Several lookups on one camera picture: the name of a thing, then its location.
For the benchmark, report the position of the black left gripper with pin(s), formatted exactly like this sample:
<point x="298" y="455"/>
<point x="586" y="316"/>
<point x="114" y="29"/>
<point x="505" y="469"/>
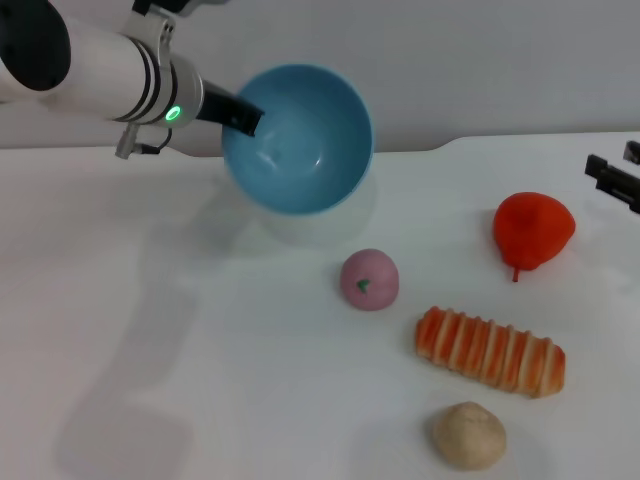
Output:
<point x="217" y="105"/>

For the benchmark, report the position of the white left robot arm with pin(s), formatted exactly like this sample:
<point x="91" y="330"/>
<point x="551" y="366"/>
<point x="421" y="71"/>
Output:
<point x="100" y="75"/>

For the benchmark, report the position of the beige egg yolk pastry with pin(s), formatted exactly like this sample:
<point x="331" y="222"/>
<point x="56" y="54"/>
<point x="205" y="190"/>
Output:
<point x="469" y="435"/>

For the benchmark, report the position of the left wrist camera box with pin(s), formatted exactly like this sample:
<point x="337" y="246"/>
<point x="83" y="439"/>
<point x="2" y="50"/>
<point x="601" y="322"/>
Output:
<point x="165" y="7"/>

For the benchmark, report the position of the pink round fruit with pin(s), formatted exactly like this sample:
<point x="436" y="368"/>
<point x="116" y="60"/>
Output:
<point x="370" y="280"/>

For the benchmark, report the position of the red pear toy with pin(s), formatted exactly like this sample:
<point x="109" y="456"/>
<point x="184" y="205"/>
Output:
<point x="535" y="230"/>

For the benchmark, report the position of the blue bowl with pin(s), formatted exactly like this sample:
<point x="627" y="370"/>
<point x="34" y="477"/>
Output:
<point x="305" y="155"/>

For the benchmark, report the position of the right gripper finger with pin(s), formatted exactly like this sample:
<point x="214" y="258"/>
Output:
<point x="633" y="152"/>
<point x="617" y="182"/>

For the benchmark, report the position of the orange striped bread loaf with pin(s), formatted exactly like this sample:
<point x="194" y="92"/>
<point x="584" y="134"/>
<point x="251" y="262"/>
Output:
<point x="490" y="355"/>

